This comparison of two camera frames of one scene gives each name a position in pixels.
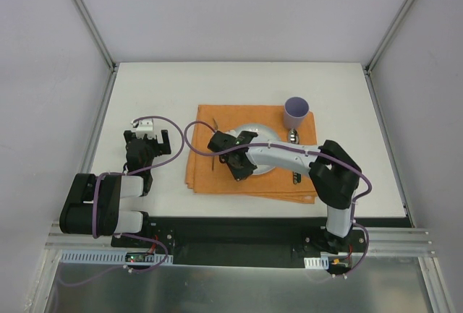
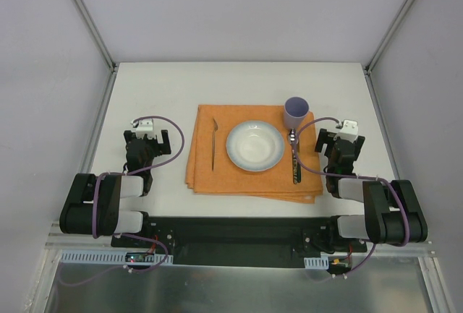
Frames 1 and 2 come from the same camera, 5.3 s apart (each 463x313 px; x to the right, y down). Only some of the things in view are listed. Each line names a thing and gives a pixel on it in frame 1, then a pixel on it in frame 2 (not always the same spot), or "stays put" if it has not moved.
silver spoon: [294, 138] stays put
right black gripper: [234, 169] -> [323, 141]
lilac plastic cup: [295, 110] stays put
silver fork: [215, 128] stays put
